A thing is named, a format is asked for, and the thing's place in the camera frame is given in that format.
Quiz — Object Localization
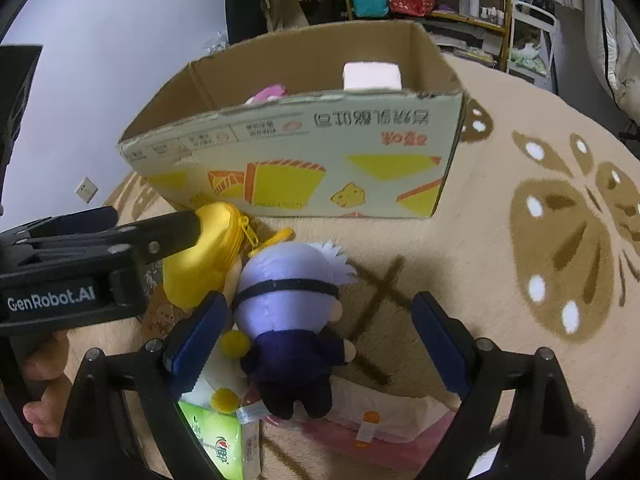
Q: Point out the pink soft packet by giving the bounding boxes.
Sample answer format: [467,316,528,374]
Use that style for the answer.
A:
[262,375,453,471]

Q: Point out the white metal cart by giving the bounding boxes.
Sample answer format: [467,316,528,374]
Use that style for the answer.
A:
[505,0,559,94]

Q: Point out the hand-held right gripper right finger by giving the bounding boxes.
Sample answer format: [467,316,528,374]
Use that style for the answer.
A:
[411,291,586,480]

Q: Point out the white-haired plush doll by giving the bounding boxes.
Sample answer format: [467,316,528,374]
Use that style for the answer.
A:
[235,241,359,420]

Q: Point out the beige patterned blanket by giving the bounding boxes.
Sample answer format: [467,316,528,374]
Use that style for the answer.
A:
[65,52,640,480]

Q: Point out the white toilet paper roll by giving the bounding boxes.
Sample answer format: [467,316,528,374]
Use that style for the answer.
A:
[342,61,404,92]

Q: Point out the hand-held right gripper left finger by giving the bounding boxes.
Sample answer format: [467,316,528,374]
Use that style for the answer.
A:
[55,290,231,480]

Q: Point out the white plush with yellow pompoms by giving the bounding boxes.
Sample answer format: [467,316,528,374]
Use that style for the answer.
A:
[187,330,252,412]

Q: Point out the stack of books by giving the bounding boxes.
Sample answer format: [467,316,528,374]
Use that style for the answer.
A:
[424,19,506,67]

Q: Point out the black hanging garment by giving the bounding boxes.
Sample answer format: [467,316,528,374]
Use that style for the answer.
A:
[222,0,271,46]

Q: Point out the brown printed packet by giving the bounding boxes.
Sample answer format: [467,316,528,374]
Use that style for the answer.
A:
[140,260,193,342]

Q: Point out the green tissue pack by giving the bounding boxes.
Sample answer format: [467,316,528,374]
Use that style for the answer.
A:
[177,400,262,480]

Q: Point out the printed cardboard box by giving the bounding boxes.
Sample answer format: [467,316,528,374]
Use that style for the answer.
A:
[116,20,467,221]

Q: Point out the small pink soft item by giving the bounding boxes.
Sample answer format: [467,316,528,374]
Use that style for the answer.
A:
[245,85,289,106]

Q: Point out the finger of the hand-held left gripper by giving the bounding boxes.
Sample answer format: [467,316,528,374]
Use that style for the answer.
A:
[15,206,203,273]

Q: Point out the green and white packets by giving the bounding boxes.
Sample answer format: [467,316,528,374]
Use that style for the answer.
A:
[509,42,549,77]

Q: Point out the yellow zip pouch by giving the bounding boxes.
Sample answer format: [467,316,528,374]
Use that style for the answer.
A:
[164,201,293,309]

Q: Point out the black monitor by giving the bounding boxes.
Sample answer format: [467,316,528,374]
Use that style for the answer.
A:
[0,45,44,192]

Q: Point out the white wall socket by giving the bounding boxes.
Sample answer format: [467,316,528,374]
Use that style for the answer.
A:
[75,177,99,204]

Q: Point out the person's left hand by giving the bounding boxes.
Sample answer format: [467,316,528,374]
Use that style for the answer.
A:
[22,331,75,427]

